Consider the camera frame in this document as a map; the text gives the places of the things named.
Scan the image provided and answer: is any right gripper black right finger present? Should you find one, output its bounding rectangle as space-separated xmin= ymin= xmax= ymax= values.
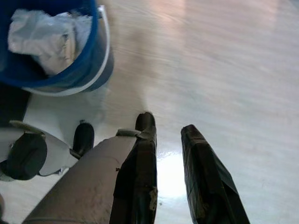
xmin=181 ymin=124 xmax=250 ymax=224

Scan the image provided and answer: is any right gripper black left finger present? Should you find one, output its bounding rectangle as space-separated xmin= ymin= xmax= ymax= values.
xmin=109 ymin=112 xmax=158 ymax=224

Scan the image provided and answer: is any crumpled white rubbish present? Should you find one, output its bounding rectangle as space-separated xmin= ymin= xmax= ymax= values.
xmin=8 ymin=8 xmax=91 ymax=75

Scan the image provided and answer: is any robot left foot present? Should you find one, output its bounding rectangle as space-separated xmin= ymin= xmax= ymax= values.
xmin=72 ymin=121 xmax=95 ymax=159

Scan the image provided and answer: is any blue plastic bucket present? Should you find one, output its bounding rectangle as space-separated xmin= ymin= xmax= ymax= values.
xmin=0 ymin=0 xmax=115 ymax=97

